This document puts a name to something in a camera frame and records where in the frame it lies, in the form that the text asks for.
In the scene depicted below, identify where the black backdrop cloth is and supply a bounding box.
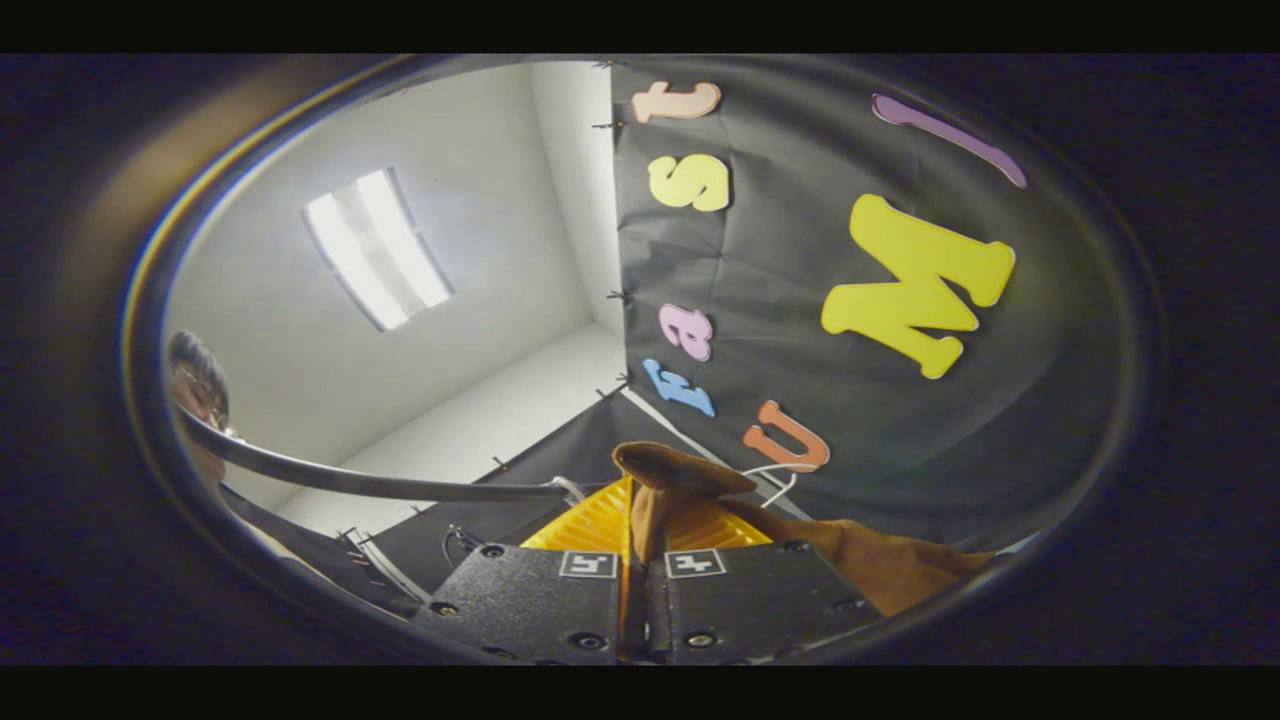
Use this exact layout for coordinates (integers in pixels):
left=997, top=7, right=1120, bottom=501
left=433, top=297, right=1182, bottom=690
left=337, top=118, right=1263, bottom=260
left=215, top=55, right=1146, bottom=621

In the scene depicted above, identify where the white empty clothes hanger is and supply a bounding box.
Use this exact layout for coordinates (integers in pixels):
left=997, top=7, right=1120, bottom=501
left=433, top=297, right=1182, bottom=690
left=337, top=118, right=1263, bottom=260
left=738, top=460, right=801, bottom=511

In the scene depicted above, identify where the black clothes rail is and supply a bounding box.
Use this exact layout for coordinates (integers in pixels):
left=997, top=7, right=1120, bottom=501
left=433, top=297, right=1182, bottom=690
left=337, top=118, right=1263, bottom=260
left=175, top=405, right=611, bottom=503

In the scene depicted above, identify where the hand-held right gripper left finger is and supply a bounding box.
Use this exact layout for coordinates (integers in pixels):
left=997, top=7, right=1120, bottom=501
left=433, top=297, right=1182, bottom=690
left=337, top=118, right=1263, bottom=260
left=408, top=476, right=635, bottom=665

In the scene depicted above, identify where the person's head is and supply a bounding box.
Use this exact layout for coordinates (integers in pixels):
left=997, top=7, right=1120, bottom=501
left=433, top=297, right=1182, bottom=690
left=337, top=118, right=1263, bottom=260
left=165, top=330, right=233, bottom=486

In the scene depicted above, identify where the brown shirt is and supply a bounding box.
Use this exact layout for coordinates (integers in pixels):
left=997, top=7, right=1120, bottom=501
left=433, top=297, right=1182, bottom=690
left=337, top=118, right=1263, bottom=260
left=612, top=441, right=1001, bottom=617

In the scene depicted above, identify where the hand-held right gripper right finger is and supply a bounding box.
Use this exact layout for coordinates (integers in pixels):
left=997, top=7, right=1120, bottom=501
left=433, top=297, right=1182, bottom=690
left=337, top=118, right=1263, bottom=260
left=640, top=495, right=889, bottom=665

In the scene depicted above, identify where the large ceiling light panel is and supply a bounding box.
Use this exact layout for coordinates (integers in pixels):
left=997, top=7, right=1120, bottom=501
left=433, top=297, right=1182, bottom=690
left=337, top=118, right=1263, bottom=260
left=303, top=167, right=456, bottom=333

